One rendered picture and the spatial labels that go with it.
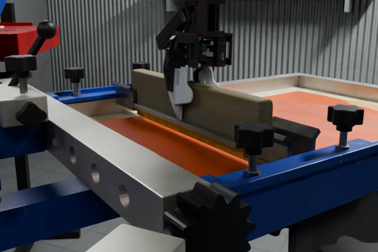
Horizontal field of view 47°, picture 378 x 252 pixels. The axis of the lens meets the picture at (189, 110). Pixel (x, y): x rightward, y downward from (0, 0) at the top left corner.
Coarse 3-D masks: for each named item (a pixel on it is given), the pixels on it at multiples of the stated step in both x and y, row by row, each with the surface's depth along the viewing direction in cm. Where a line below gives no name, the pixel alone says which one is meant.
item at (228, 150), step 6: (138, 114) 92; (144, 114) 90; (156, 120) 86; (168, 126) 82; (174, 126) 81; (180, 132) 79; (186, 132) 77; (198, 138) 75; (204, 138) 73; (210, 144) 72; (216, 144) 70; (222, 150) 69; (228, 150) 68; (234, 150) 67; (240, 156) 66
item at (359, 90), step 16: (240, 80) 119; (256, 80) 119; (272, 80) 123; (288, 80) 126; (304, 80) 127; (320, 80) 122; (336, 80) 119; (352, 96) 114; (368, 96) 110; (80, 112) 92; (96, 112) 94; (112, 112) 96
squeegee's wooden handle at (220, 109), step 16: (144, 80) 86; (160, 80) 81; (144, 96) 87; (160, 96) 81; (208, 96) 69; (224, 96) 65; (240, 96) 63; (256, 96) 63; (192, 112) 73; (208, 112) 69; (224, 112) 66; (240, 112) 63; (256, 112) 60; (272, 112) 61; (224, 128) 66
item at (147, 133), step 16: (272, 96) 115; (288, 96) 115; (304, 96) 115; (320, 96) 115; (112, 128) 85; (128, 128) 85; (144, 128) 85; (160, 128) 85; (144, 144) 75; (160, 144) 75
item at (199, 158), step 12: (372, 132) 82; (168, 144) 75; (180, 144) 75; (192, 144) 75; (204, 144) 75; (324, 144) 75; (168, 156) 69; (180, 156) 69; (192, 156) 69; (204, 156) 69; (216, 156) 69; (228, 156) 69; (192, 168) 64; (204, 168) 64; (216, 168) 64; (228, 168) 64; (240, 168) 64
